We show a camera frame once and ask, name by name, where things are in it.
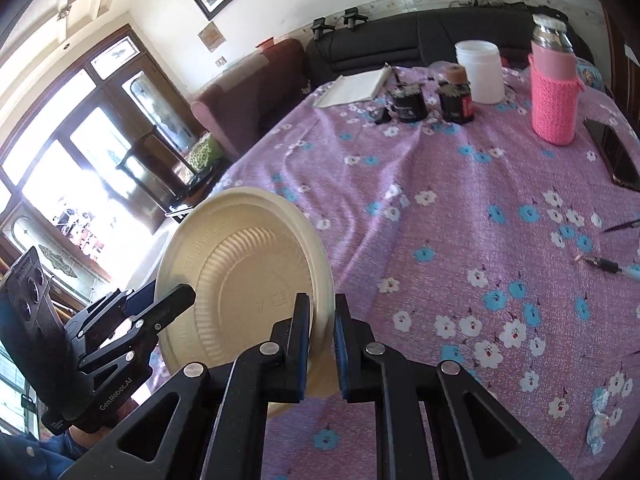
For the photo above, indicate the person's left forearm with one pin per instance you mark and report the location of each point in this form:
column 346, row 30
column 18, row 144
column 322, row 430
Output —
column 80, row 442

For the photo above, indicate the wooden glass door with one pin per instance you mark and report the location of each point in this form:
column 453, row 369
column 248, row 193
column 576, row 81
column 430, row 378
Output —
column 110, row 85

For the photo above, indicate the black leather sofa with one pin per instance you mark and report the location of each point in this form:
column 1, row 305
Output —
column 400, row 35

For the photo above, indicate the colourful printed pouch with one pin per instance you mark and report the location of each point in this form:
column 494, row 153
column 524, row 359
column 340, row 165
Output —
column 592, row 75

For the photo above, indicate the clear barrel pen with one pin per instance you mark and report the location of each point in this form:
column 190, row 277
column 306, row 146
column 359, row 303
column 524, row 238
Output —
column 607, row 264

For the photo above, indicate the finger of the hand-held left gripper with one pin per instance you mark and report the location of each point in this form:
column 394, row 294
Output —
column 140, row 297
column 175, row 300

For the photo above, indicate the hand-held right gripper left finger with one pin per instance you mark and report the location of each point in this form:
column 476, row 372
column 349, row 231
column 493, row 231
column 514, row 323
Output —
column 302, row 350

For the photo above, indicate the green patterned cushion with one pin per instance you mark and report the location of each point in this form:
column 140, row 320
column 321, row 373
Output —
column 205, row 152

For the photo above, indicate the brown armchair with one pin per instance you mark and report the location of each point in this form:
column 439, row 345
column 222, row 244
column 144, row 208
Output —
column 250, row 95

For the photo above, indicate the blue white candy wrapper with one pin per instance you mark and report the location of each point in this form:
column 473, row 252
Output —
column 601, row 400
column 602, row 432

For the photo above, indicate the black smartphone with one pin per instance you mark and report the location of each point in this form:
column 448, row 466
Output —
column 612, row 152

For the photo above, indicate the small wall frame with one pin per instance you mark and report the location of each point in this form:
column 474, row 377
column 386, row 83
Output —
column 210, row 36

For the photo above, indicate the white folded paper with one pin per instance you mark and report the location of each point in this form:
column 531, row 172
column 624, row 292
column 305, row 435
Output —
column 350, row 87

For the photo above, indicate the purple floral tablecloth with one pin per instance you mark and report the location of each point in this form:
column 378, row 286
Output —
column 450, row 260

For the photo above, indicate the white plastic container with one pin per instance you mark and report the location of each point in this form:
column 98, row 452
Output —
column 480, row 72

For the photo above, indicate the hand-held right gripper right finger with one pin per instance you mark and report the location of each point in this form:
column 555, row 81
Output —
column 341, row 345

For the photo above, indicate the black pen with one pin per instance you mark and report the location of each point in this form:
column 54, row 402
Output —
column 622, row 226

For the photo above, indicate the black tracker device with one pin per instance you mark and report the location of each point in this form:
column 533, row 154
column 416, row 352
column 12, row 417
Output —
column 355, row 16
column 322, row 27

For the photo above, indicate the dark wooden chair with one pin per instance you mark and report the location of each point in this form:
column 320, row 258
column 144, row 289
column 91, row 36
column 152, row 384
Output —
column 145, row 160

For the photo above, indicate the black jar with brown lid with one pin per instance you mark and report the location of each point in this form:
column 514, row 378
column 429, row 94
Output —
column 455, row 105

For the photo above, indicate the beige paper plate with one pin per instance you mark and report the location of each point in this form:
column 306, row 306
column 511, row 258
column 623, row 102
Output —
column 240, row 260

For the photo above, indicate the black round jar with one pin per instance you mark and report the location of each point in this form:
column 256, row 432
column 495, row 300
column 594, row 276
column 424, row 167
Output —
column 407, row 105

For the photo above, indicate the wooden cabinet with arched glass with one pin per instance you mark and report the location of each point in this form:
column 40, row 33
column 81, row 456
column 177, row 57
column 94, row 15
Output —
column 30, row 230

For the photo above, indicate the pink knitted sleeve bottle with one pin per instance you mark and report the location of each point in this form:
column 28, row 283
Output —
column 552, row 105

